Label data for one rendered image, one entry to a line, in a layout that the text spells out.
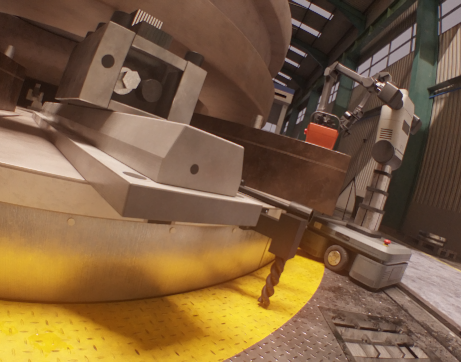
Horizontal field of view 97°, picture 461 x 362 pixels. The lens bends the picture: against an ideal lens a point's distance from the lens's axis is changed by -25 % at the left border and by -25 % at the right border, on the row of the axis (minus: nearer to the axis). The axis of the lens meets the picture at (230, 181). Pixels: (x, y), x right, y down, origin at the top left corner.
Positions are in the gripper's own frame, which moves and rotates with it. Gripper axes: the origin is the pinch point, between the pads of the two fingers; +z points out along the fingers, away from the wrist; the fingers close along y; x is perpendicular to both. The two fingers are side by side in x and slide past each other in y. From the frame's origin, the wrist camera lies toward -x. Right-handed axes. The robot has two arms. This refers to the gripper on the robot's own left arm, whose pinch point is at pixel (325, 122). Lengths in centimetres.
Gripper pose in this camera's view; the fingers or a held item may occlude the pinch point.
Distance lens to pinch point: 176.4
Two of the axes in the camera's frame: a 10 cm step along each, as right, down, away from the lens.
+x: 2.3, -9.3, -2.7
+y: -9.0, -3.1, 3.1
